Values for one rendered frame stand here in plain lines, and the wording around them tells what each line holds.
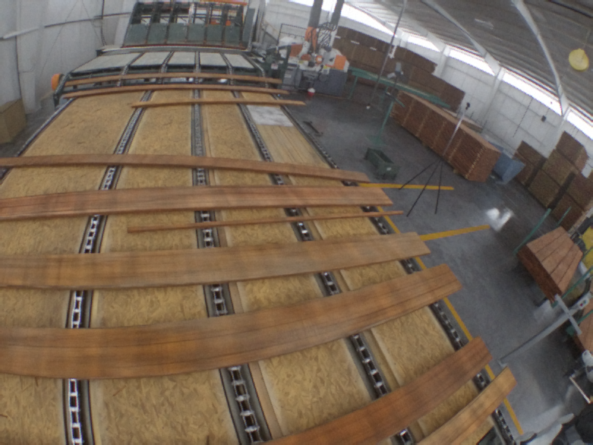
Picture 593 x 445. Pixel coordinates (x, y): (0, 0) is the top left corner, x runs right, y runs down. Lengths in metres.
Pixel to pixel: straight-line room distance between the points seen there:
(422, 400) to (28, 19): 8.59
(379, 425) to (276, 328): 0.62
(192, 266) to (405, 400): 1.19
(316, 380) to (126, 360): 0.79
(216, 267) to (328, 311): 0.58
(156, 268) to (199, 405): 0.67
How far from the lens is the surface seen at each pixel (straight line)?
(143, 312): 1.28
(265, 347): 1.14
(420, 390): 1.37
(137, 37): 9.43
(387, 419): 1.24
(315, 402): 1.17
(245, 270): 1.32
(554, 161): 11.99
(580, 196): 11.72
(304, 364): 1.20
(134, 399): 1.17
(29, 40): 7.82
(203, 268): 1.32
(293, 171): 2.13
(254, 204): 1.69
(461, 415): 1.51
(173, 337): 1.15
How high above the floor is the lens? 1.93
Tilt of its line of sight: 40 degrees down
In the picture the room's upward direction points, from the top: 18 degrees clockwise
